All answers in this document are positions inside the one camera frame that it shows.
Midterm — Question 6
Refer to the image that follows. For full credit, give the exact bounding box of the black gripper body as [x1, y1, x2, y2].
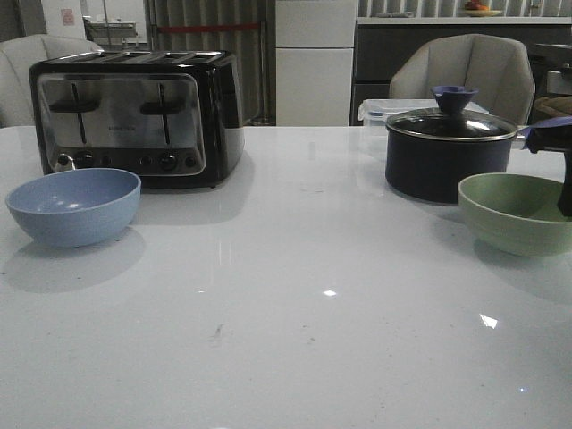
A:
[526, 125, 571, 153]

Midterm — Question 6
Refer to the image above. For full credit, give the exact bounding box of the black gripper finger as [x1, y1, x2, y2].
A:
[557, 150, 572, 217]

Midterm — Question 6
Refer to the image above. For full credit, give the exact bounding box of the green bowl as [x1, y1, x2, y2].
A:
[458, 172, 571, 257]

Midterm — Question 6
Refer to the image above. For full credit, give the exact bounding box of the blue bowl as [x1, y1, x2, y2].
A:
[5, 168, 141, 248]

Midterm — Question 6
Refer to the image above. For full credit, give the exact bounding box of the brown cushion at right edge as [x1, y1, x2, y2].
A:
[533, 96, 572, 122]

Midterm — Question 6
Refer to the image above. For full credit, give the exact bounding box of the grey chair right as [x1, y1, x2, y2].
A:
[389, 34, 535, 125]

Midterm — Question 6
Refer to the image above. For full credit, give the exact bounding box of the grey chair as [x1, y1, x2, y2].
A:
[389, 34, 535, 125]
[1, 34, 102, 128]

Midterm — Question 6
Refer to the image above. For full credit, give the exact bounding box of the glass pot lid blue knob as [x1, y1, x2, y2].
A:
[386, 85, 517, 142]

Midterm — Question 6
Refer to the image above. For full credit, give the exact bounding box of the dark blue saucepan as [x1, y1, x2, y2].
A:
[384, 116, 572, 205]

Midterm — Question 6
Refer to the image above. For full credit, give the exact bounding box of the fruit plate on counter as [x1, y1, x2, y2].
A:
[459, 0, 502, 18]

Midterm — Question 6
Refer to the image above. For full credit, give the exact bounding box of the clear plastic food container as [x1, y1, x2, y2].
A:
[357, 97, 488, 128]

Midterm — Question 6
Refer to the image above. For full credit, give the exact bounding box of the dark kitchen counter cabinet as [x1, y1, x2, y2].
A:
[349, 17, 571, 125]

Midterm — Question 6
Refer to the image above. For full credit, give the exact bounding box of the white refrigerator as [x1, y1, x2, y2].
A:
[275, 1, 358, 127]

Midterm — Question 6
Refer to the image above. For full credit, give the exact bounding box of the black and steel toaster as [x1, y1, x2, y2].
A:
[29, 51, 244, 189]

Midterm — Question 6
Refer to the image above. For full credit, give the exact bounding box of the grey chair left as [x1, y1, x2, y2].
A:
[1, 34, 102, 128]

